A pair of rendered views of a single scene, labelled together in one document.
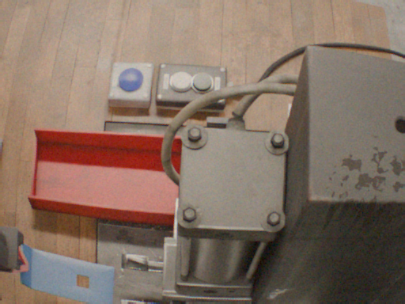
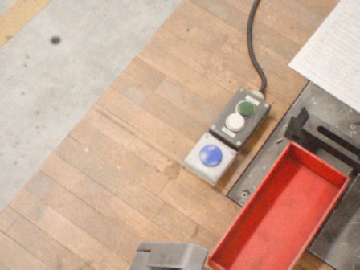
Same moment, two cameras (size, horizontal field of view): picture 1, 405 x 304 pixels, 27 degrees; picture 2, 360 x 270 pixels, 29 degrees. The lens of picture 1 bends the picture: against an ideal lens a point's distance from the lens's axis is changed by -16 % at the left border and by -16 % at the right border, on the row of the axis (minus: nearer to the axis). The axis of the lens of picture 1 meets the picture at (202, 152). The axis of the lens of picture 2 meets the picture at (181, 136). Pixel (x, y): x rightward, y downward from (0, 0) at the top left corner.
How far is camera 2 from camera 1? 0.70 m
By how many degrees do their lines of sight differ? 20
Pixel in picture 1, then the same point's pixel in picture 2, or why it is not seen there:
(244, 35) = (212, 60)
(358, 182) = not seen: outside the picture
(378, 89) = not seen: outside the picture
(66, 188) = (266, 259)
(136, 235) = (333, 226)
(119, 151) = (259, 198)
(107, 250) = (336, 257)
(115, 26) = (140, 145)
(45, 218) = not seen: outside the picture
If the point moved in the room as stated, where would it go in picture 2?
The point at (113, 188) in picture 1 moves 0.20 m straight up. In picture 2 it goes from (287, 219) to (308, 179)
